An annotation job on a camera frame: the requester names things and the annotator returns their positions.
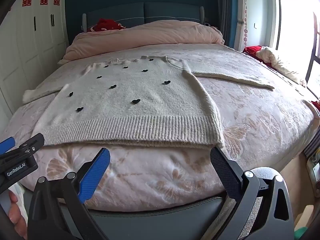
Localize cream knit sweater black hearts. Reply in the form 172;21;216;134
23;56;272;148

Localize person's left hand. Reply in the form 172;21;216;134
8;190;27;239

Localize person's grey trouser knee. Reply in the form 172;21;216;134
239;167;281;239

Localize white wardrobe with red stickers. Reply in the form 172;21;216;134
1;0;69;130

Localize red pillow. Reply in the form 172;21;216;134
87;18;125;32

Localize red cloth by window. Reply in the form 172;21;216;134
243;46;262;62

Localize teal upholstered headboard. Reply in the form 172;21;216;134
82;2;204;32

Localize pink folded duvet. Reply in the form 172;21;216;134
58;20;225;65

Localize grey curtain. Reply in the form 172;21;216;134
217;0;231;46

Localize window with black frame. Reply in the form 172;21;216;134
276;0;319;97

